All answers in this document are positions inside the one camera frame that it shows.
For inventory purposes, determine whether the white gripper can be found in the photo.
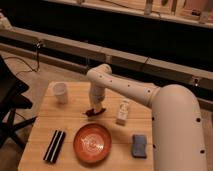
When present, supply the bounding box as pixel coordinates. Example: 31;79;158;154
89;84;105;113

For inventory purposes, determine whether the dark red pepper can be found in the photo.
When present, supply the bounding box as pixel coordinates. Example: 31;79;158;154
85;108;106;117

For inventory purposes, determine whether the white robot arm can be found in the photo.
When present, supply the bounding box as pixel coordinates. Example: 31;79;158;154
87;64;207;171

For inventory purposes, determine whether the orange ceramic bowl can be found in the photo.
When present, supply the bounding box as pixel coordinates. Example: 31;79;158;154
73;123;112;164

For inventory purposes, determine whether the small white bottle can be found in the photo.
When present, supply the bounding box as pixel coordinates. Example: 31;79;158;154
116;99;130;125

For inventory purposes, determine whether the white plastic cup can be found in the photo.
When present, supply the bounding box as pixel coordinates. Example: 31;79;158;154
53;83;68;104

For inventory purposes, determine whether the blue sponge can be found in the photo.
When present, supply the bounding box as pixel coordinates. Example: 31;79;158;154
131;135;147;158

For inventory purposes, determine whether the black striped rectangular block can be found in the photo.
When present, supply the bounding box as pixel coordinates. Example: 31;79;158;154
43;130;66;163

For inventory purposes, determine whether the black office chair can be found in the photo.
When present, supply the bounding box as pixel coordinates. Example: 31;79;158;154
0;55;36;149

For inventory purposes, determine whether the black cable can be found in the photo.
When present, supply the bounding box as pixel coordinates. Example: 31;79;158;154
3;40;45;75

